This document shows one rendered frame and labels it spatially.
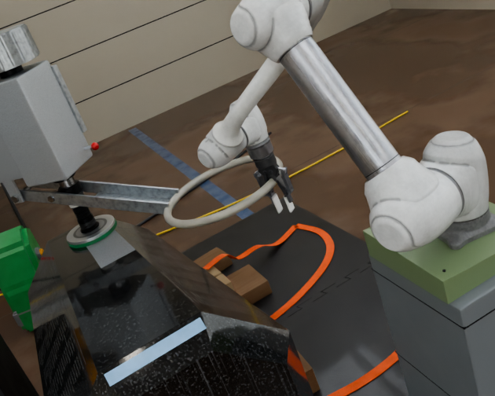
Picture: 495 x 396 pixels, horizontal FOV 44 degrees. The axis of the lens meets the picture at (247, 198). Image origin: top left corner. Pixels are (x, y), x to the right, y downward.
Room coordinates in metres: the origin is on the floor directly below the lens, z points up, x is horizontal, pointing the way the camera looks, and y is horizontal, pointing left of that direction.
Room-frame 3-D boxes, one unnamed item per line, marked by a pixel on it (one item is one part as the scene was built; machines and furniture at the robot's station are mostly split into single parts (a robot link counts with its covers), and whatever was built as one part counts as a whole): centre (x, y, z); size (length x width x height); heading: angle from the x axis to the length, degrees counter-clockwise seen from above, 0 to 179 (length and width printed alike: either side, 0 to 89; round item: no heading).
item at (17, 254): (3.42, 1.43, 0.43); 0.35 x 0.35 x 0.87; 3
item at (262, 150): (1.99, -0.10, 1.08); 0.09 x 0.09 x 0.06
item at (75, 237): (2.40, 0.67, 0.85); 0.21 x 0.21 x 0.01
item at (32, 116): (2.43, 0.74, 1.32); 0.36 x 0.22 x 0.45; 66
